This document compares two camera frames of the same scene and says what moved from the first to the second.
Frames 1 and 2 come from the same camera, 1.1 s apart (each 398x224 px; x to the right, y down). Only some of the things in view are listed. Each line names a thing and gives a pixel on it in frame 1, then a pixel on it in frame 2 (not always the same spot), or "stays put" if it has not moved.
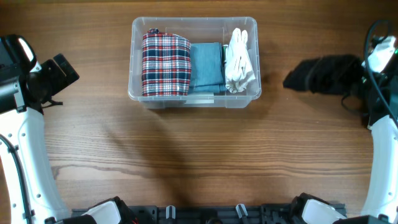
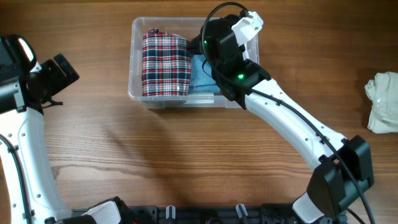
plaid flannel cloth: [166, 69] stays put
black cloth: [329, 74] to [193, 45]
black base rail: [257, 214] stays put
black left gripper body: [53, 78] stays put
